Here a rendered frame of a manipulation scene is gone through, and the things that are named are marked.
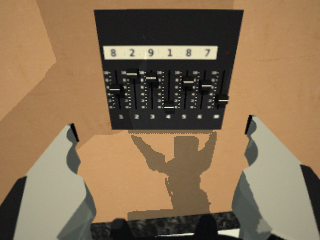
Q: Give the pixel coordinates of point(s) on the black lighting desk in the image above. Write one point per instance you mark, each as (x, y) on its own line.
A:
(176, 48)

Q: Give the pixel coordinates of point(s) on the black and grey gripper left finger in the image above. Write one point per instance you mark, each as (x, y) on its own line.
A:
(51, 202)

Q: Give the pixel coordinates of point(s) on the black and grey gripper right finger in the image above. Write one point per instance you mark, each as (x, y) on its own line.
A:
(277, 197)

